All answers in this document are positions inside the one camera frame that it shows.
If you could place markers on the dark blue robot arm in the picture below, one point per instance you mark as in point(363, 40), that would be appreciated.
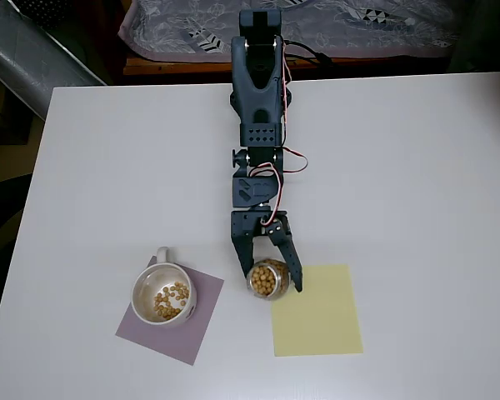
point(256, 100)

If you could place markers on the small brown round beans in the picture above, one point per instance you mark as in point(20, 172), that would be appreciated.
point(166, 304)

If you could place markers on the yellow paper square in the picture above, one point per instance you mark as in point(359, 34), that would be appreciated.
point(316, 321)

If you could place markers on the brown wooden bed frame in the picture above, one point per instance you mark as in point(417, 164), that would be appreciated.
point(183, 66)

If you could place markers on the glass jar of beans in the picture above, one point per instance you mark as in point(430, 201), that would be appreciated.
point(268, 279)

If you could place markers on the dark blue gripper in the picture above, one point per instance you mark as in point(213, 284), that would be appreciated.
point(243, 224)

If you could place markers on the blue patterned bed sheet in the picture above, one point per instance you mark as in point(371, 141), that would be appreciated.
point(358, 29)

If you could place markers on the purple paper square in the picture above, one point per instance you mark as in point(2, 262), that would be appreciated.
point(179, 341)

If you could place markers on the white ceramic mug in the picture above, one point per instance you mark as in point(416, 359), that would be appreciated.
point(146, 291)

